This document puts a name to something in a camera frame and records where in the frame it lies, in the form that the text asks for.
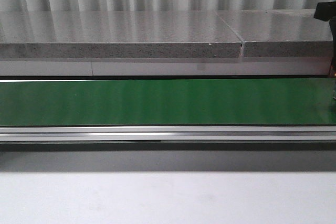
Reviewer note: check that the aluminium conveyor frame rail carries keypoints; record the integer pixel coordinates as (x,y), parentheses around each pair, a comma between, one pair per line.
(169,134)

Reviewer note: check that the green conveyor belt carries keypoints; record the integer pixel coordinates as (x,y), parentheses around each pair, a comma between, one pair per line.
(177,101)

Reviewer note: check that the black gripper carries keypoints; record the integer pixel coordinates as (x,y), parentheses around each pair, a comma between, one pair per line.
(335,37)

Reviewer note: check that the grey stone counter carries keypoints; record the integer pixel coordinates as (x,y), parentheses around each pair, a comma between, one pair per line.
(167,43)

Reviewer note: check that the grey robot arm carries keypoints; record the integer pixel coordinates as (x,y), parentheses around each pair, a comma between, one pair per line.
(325,11)

